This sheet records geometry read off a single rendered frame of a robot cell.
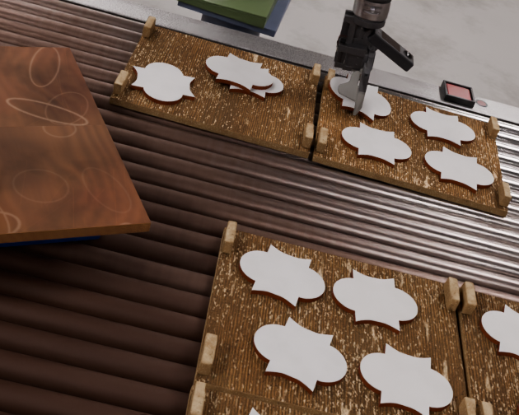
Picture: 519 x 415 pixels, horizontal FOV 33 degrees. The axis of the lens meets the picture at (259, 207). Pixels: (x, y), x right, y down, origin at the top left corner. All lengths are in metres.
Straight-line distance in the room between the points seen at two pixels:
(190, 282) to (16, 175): 0.32
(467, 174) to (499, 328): 0.46
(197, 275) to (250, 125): 0.46
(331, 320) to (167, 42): 0.86
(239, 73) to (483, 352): 0.81
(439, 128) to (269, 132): 0.42
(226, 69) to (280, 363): 0.82
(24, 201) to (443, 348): 0.69
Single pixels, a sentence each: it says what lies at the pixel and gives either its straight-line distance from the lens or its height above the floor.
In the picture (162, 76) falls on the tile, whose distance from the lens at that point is 1.83.
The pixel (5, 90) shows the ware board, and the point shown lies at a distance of 1.52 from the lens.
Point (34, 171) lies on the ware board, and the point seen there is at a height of 1.04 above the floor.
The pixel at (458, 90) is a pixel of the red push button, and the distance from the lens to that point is 2.21.
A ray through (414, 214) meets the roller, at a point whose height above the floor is 0.91.
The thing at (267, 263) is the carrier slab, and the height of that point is 0.95.
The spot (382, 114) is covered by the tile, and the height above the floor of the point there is 0.95.
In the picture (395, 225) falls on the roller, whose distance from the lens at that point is 1.67.
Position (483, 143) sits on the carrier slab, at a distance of 2.01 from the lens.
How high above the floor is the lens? 1.85
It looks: 36 degrees down
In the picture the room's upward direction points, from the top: 18 degrees clockwise
